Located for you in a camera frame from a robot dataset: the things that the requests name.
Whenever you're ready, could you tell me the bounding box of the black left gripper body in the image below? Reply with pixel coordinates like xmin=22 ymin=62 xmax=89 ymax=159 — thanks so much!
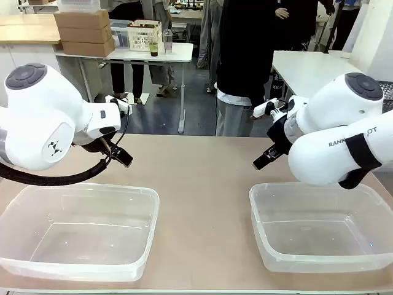
xmin=80 ymin=135 xmax=119 ymax=154

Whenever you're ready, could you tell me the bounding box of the person in black top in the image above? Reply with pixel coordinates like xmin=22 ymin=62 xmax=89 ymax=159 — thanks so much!
xmin=214 ymin=0 xmax=276 ymax=138

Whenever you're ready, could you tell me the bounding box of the black right arm strap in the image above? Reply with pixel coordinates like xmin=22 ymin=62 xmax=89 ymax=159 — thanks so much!
xmin=338 ymin=133 xmax=383 ymax=190

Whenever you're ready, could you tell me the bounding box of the white table with leg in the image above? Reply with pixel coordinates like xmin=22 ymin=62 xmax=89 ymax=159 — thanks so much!
xmin=55 ymin=42 xmax=194 ymax=134

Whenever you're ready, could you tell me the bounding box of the white lattice basket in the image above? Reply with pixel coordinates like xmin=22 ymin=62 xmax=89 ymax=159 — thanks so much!
xmin=126 ymin=19 xmax=162 ymax=52

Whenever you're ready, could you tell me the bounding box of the black sleeved arm cable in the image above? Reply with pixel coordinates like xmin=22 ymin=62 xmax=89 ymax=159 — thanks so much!
xmin=0 ymin=112 xmax=129 ymax=187

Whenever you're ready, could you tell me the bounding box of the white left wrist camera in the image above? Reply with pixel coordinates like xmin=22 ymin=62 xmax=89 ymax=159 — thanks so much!
xmin=104 ymin=95 xmax=133 ymax=116

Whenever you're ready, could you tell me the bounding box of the brown cardboard box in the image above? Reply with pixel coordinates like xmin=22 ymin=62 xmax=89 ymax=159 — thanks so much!
xmin=58 ymin=25 xmax=113 ymax=44
xmin=61 ymin=37 xmax=116 ymax=58
xmin=53 ymin=9 xmax=111 ymax=31

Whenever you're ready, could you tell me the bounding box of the clear plastic cup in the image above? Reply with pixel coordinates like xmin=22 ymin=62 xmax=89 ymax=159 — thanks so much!
xmin=163 ymin=28 xmax=174 ymax=55

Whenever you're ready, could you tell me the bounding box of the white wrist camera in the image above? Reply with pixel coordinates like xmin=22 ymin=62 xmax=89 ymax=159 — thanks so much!
xmin=104 ymin=95 xmax=133 ymax=116
xmin=251 ymin=97 xmax=290 ymax=120

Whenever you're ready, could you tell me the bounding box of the wooden table top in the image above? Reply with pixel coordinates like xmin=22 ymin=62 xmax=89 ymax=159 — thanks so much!
xmin=0 ymin=13 xmax=62 ymax=45

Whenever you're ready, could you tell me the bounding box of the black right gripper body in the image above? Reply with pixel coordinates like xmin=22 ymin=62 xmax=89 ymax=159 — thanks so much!
xmin=266 ymin=115 xmax=292 ymax=157

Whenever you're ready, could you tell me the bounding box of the clear plastic bin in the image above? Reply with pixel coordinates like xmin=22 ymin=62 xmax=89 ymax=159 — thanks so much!
xmin=249 ymin=181 xmax=393 ymax=273
xmin=0 ymin=183 xmax=160 ymax=282

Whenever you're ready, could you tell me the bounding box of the person in dark trousers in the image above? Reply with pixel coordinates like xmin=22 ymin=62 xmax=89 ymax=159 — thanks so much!
xmin=107 ymin=0 xmax=146 ymax=105

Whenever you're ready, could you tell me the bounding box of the clear storage box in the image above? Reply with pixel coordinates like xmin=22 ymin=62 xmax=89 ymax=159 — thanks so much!
xmin=109 ymin=18 xmax=133 ymax=49

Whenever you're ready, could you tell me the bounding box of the background person in black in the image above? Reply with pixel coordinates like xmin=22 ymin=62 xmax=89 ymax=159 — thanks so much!
xmin=273 ymin=0 xmax=319 ymax=52

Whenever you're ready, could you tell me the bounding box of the black stand pole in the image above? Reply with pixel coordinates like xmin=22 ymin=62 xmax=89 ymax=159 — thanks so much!
xmin=314 ymin=6 xmax=338 ymax=53

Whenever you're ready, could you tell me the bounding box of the person in grey trousers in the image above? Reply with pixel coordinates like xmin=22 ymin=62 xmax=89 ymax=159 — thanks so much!
xmin=149 ymin=0 xmax=179 ymax=96

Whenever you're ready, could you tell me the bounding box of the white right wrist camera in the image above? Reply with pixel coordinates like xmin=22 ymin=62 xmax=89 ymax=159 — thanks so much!
xmin=251 ymin=97 xmax=290 ymax=120

